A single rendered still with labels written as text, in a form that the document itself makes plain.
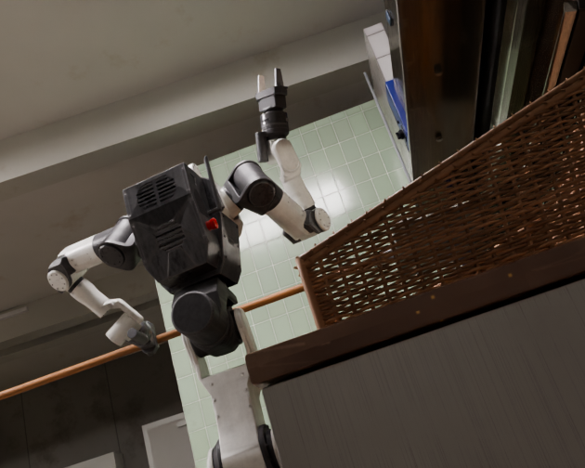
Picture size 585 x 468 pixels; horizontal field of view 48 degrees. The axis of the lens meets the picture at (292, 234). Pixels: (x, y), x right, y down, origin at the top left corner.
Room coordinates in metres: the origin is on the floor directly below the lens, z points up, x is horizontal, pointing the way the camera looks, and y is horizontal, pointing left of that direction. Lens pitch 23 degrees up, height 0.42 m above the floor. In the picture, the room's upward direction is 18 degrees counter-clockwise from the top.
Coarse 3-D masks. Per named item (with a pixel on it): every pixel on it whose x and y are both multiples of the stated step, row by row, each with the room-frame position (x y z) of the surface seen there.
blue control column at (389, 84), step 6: (390, 84) 2.60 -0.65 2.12; (390, 90) 2.60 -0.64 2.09; (396, 96) 2.60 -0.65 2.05; (390, 102) 2.69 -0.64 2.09; (396, 102) 2.60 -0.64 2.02; (396, 108) 2.60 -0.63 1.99; (402, 108) 2.60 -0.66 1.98; (396, 114) 2.65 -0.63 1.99; (402, 114) 2.60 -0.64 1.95; (396, 120) 2.72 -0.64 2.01; (402, 120) 2.60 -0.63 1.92; (402, 126) 2.64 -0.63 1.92; (408, 138) 2.63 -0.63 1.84; (408, 144) 2.70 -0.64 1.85
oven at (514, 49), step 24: (504, 0) 1.23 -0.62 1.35; (528, 0) 0.93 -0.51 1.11; (528, 24) 1.00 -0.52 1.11; (528, 48) 1.07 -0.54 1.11; (480, 72) 1.63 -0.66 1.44; (528, 72) 1.16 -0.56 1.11; (480, 96) 1.73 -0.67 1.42; (504, 96) 1.26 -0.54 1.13; (576, 96) 0.94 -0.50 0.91; (480, 120) 1.85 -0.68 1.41; (504, 120) 1.34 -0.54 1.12; (480, 192) 2.29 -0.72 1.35
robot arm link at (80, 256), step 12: (84, 240) 1.81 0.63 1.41; (60, 252) 1.86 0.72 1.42; (72, 252) 1.83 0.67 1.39; (84, 252) 1.81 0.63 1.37; (60, 264) 1.84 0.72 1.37; (72, 264) 1.85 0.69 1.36; (84, 264) 1.84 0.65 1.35; (96, 264) 1.85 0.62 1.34; (48, 276) 1.88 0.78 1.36; (60, 276) 1.87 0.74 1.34; (60, 288) 1.91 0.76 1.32
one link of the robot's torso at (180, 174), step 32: (128, 192) 1.58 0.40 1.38; (160, 192) 1.66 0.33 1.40; (192, 192) 1.55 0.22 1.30; (224, 192) 1.67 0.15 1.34; (160, 224) 1.57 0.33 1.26; (192, 224) 1.56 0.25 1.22; (224, 224) 1.66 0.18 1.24; (160, 256) 1.60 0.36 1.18; (192, 256) 1.59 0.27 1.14; (224, 256) 1.65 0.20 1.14
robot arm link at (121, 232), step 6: (120, 222) 1.76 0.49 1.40; (126, 222) 1.76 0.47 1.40; (114, 228) 1.75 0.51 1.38; (120, 228) 1.74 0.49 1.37; (126, 228) 1.75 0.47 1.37; (102, 234) 1.77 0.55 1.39; (108, 234) 1.76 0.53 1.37; (114, 234) 1.73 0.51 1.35; (120, 234) 1.73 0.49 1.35; (126, 234) 1.75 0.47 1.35; (96, 240) 1.78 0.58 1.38; (102, 240) 1.77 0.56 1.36; (120, 240) 1.72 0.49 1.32; (96, 246) 1.78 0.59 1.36; (96, 252) 1.80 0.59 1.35
